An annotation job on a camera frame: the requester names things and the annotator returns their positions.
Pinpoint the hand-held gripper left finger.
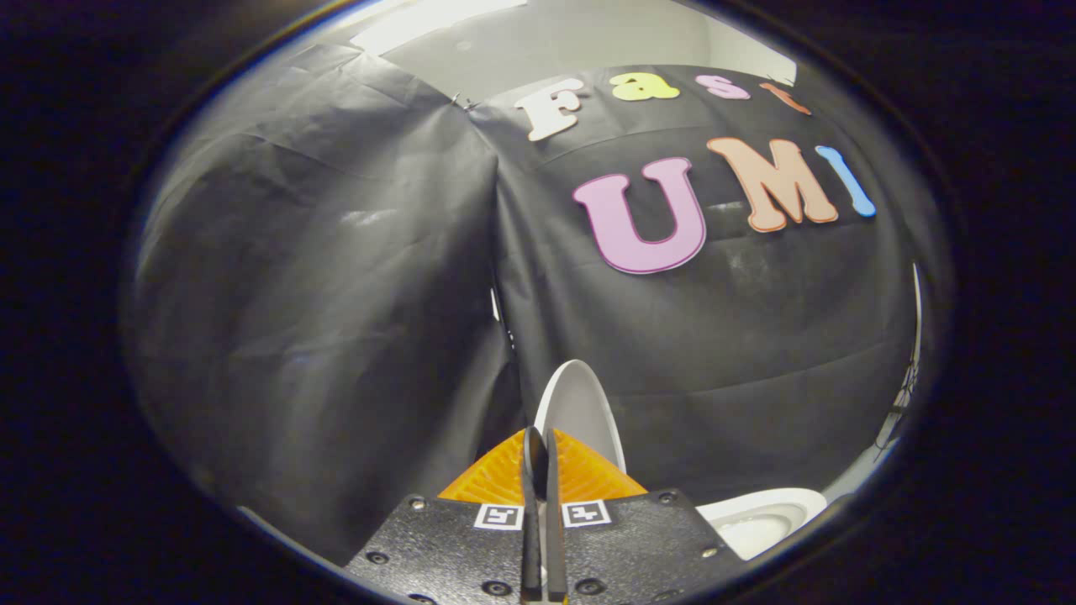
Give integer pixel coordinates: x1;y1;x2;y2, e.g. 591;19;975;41
345;427;544;605

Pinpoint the white toilet lid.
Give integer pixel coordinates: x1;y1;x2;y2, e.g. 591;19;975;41
535;360;628;476

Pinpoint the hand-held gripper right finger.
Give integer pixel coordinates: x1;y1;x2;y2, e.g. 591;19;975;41
543;429;749;605

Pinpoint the black backdrop cloth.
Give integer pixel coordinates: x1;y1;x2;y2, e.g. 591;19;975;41
122;42;926;566

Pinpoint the black tripod stand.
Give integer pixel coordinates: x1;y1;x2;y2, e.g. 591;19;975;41
873;357;919;465

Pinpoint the white toilet bowl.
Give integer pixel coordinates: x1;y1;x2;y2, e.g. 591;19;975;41
696;488;830;562

